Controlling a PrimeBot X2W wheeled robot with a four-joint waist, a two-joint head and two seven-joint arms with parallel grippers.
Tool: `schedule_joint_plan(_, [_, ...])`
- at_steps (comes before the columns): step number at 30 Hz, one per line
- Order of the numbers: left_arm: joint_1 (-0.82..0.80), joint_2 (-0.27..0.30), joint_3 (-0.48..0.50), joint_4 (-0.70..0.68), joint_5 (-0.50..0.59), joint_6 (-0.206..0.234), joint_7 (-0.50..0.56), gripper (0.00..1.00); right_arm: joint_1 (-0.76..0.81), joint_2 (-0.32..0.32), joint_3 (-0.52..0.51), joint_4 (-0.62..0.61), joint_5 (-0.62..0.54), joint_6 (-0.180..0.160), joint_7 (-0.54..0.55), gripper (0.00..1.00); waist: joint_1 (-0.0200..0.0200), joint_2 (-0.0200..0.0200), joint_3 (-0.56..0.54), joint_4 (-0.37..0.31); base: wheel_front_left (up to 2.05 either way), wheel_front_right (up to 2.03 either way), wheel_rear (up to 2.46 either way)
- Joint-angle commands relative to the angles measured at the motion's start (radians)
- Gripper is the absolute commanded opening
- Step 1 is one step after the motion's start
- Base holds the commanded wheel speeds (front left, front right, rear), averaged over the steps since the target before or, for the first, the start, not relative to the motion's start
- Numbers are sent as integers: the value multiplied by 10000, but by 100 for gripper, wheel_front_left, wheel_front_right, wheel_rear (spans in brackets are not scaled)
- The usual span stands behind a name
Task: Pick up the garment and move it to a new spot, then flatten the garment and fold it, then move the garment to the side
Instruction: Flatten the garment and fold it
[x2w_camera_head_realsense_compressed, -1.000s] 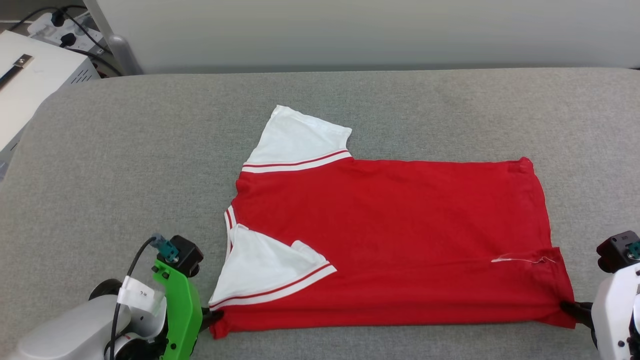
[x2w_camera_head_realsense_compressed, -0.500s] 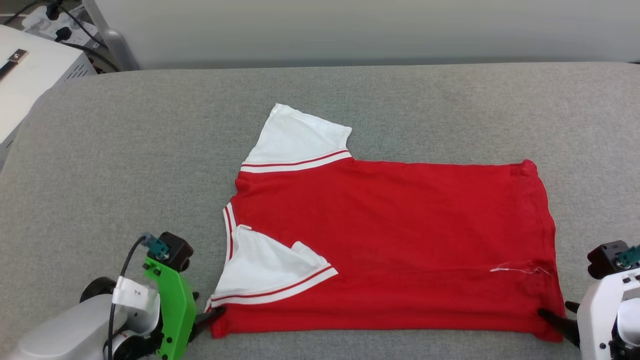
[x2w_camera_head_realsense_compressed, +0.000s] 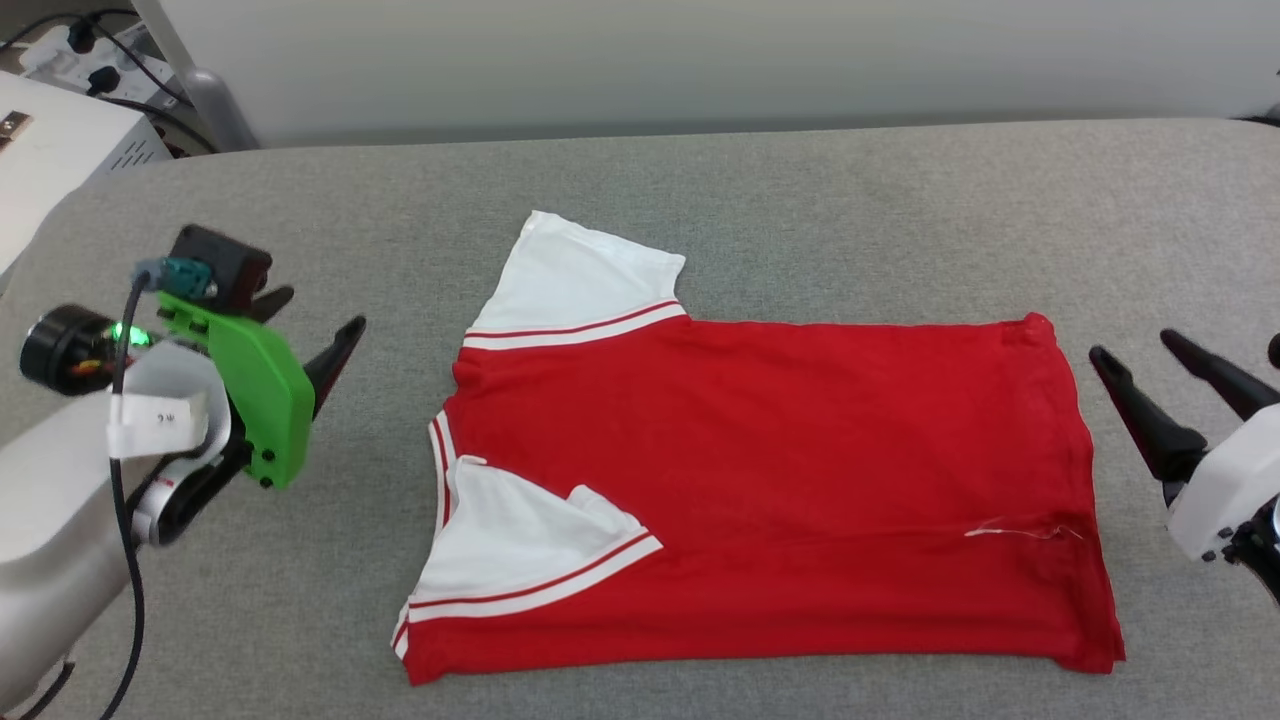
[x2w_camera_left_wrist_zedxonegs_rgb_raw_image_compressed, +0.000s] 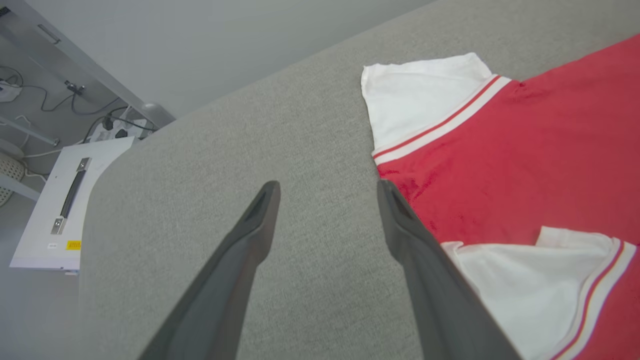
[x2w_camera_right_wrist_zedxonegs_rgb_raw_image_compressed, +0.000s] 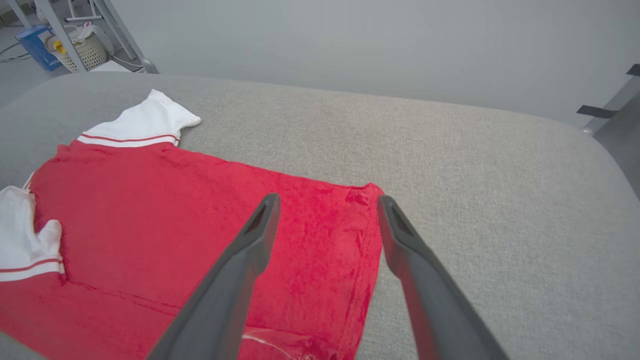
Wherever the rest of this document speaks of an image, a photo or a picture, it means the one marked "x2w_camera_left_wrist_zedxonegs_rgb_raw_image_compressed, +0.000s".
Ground white perforated basket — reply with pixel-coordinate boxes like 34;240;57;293
0;151;26;207

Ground grey fabric sofa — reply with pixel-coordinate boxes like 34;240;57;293
77;0;640;360

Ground black floor cable with clamp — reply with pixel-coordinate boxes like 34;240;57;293
0;64;86;116

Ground black case handle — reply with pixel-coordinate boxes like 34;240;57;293
49;156;93;236

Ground slim grey metal leg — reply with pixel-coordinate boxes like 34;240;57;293
0;114;61;147

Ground white power strip with cables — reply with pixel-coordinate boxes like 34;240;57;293
82;104;156;144

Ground red and white jersey shirt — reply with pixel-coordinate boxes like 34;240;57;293
360;33;640;360

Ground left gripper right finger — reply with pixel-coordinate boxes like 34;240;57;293
375;178;524;360

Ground white floor cable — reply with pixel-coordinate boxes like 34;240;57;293
22;147;66;159

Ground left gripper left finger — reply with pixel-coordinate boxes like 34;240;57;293
137;180;281;360

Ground white equipment case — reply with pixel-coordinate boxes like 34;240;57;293
9;135;136;275

